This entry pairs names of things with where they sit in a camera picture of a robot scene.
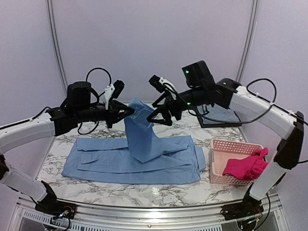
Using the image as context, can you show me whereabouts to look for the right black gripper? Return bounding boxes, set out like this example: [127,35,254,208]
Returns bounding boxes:
[148,84,208,126]

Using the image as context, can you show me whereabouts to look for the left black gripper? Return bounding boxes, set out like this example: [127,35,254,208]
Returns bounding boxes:
[75,101,134,128]

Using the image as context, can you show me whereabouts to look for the light blue shirt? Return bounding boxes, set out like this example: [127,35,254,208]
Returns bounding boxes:
[61,98,206,185]

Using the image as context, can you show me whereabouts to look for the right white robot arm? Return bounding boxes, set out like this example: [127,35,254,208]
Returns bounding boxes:
[147,76,305,216]

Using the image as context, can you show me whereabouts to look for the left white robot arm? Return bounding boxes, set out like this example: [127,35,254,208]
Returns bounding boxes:
[0,100,134,214]

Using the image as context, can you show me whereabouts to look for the pink plastic laundry basket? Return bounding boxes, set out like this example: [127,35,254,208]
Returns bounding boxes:
[210,139,269,186]

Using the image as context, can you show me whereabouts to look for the black tray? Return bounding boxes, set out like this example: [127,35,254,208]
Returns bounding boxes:
[196,104,241,128]

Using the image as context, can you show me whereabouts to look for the folded blue jeans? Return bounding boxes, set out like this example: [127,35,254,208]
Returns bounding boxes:
[198,105,240,122]

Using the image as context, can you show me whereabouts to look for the magenta red garment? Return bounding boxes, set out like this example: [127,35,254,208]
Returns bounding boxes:
[222,148,269,181]

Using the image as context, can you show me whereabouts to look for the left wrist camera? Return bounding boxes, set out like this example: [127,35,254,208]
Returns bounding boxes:
[102,80,125,110]

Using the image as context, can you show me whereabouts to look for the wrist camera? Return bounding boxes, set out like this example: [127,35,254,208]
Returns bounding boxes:
[102,80,125,110]
[149,75,176,97]

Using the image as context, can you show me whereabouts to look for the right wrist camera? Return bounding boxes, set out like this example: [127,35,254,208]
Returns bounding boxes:
[149,75,176,97]

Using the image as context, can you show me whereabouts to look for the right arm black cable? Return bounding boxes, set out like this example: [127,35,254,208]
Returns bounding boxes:
[187,78,299,126]

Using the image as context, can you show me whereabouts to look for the aluminium table front rail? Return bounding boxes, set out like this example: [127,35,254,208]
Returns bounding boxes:
[8,194,290,231]

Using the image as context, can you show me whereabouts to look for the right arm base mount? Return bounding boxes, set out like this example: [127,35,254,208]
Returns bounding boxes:
[220,201,264,220]

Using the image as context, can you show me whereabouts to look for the left aluminium frame post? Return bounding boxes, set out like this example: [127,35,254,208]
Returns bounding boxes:
[46,0,68,94]

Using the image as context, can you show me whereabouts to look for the aluminium frame post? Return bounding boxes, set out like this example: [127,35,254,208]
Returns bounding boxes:
[46,0,68,94]
[236,0,259,82]

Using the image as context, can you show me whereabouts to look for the right aluminium frame post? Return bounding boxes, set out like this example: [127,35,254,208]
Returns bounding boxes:
[236,0,259,82]

